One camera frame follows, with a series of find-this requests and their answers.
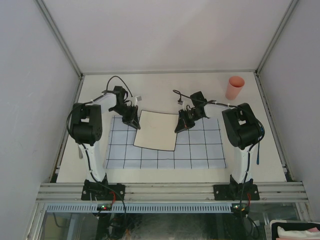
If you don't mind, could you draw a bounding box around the light blue checked placemat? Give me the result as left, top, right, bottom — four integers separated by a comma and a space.
104, 116, 227, 170

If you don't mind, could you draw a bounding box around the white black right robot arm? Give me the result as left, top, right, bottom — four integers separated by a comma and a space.
173, 89, 266, 200

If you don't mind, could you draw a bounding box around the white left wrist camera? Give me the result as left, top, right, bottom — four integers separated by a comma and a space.
134, 96, 142, 102

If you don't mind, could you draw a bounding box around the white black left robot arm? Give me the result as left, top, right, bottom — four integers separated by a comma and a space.
66, 86, 142, 200

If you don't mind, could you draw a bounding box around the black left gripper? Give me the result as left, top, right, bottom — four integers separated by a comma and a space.
110, 104, 141, 131

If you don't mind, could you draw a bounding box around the white bin with cloths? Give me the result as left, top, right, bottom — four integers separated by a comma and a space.
270, 220, 320, 240

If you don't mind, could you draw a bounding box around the aluminium front rail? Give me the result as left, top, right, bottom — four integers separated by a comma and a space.
36, 182, 309, 203

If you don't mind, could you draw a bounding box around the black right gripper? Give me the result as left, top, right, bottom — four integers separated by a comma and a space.
174, 109, 201, 134

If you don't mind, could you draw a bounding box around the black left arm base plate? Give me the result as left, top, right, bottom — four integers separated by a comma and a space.
80, 182, 126, 201

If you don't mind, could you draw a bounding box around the blue slotted cable duct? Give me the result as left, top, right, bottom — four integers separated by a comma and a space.
46, 203, 232, 214

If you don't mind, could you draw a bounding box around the white square plate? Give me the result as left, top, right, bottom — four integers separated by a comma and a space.
133, 110, 179, 152

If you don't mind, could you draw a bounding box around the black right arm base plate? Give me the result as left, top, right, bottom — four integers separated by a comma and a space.
213, 184, 260, 201

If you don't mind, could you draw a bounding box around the pink plastic cup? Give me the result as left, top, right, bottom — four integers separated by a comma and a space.
225, 76, 245, 101

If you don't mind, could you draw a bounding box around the blue metal spoon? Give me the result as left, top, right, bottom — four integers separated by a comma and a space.
256, 125, 265, 165

